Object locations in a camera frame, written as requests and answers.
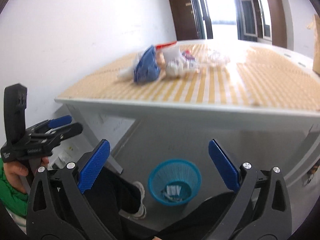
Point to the white plastic cup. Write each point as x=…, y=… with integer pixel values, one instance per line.
x=171, y=52

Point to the person's right leg black trousers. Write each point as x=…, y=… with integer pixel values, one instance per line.
x=200, y=221

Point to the brown cabinet glass doors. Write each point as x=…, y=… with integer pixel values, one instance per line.
x=264, y=21

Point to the green sleeve left forearm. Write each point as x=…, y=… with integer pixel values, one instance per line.
x=12, y=199

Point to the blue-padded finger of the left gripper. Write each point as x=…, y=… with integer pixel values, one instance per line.
x=47, y=125

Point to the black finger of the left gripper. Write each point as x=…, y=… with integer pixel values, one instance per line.
x=65, y=132

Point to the dark blue curtain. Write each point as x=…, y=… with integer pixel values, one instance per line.
x=237, y=7

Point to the blue mesh trash bin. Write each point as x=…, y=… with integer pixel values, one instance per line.
x=174, y=182

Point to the pink cartoon clear wrapper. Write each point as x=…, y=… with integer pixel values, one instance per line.
x=188, y=57

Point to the person's leg black trousers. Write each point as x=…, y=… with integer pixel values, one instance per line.
x=200, y=221
x=109, y=195

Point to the yellow checkered tablecloth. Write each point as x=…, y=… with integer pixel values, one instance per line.
x=262, y=76

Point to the crumpled clear plastic wrap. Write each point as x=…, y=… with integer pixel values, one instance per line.
x=218, y=56

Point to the red white snack bag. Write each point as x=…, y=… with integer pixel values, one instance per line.
x=164, y=45

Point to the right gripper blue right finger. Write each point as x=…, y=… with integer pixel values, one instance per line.
x=228, y=172

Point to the person's left hand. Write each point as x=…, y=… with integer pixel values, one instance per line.
x=13, y=170

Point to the person's left leg black trousers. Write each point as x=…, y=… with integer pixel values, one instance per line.
x=109, y=195

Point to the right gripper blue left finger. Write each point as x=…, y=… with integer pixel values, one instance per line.
x=90, y=165

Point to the dark brown door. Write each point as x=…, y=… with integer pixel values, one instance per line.
x=183, y=15

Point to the crumpled white plastic bag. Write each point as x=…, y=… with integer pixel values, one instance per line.
x=180, y=67

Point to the blue plastic bag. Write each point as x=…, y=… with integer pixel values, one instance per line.
x=147, y=69

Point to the white sneaker left foot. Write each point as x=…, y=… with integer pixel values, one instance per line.
x=141, y=214

